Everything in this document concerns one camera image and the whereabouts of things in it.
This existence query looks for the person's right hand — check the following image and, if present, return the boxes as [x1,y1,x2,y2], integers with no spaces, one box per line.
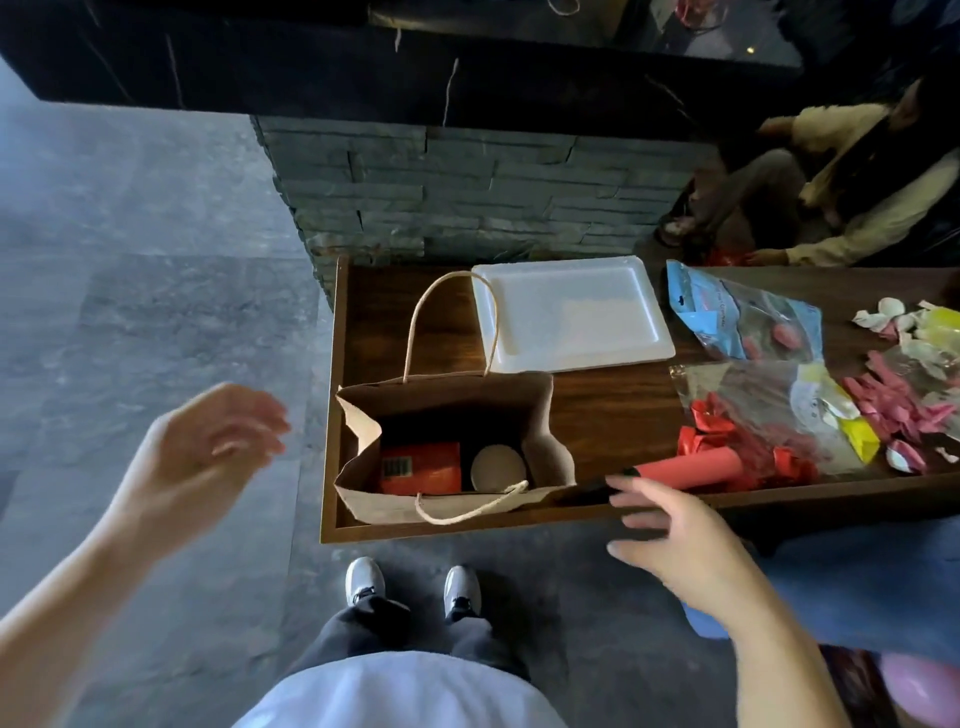
[605,472,760,625]

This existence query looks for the person's left hand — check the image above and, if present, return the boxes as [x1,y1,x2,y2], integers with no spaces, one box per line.
[111,382,292,561]

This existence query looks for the person's right forearm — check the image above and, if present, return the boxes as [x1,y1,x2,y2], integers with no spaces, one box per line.
[697,588,854,728]

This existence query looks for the person's left forearm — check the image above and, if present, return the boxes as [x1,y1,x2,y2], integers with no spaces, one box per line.
[0,510,162,728]

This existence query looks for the red balloon pump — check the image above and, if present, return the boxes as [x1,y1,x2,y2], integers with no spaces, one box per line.
[576,453,745,507]

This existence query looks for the dark wooden table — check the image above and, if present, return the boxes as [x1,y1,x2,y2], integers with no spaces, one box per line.
[320,255,960,546]

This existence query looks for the round beige lid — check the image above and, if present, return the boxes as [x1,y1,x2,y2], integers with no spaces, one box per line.
[470,444,529,494]

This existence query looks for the orange box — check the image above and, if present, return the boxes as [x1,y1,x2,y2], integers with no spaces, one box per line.
[377,441,463,497]

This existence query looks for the pile of red balloons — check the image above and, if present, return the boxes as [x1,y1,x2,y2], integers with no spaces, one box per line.
[676,396,823,494]

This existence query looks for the person's white right shoe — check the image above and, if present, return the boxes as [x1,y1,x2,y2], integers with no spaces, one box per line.
[441,564,483,623]

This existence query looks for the person's white shoe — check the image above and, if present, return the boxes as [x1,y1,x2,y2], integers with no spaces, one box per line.
[441,564,483,623]
[344,555,388,609]

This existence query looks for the person's white left shoe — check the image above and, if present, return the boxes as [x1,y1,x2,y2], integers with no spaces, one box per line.
[344,555,388,609]

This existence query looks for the brown paper bag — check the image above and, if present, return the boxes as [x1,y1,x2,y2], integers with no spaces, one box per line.
[333,270,578,527]

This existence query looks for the clear bag with yellow label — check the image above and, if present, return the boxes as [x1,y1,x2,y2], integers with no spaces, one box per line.
[669,360,883,489]

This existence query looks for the person's dark trousers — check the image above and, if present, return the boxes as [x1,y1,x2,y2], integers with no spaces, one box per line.
[287,594,531,682]

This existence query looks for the white plastic tray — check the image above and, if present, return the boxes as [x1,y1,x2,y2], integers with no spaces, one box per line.
[471,255,677,375]

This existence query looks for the blue balloon packet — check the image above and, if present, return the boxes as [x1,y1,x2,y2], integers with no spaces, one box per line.
[666,260,825,363]

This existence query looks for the person's white shirt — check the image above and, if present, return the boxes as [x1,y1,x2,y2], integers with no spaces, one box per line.
[231,650,569,728]

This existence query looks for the white pink balloon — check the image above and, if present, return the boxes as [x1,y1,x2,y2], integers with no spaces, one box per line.
[885,439,929,477]

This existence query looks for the pile of pink balloons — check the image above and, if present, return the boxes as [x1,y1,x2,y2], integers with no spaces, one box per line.
[842,350,958,445]

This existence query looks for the inflated pink balloon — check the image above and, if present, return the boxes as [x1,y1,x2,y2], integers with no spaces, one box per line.
[876,651,960,728]

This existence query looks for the grey stone brick pillar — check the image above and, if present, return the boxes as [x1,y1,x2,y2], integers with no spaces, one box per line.
[250,114,717,310]

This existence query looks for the pile of white balloons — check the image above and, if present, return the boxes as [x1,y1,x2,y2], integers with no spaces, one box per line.
[852,297,939,340]

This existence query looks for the black marble counter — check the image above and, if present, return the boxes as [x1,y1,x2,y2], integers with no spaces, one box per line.
[0,0,960,145]

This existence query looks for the clear packet with yellow print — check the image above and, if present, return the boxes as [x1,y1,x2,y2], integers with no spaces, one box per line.
[897,302,960,444]

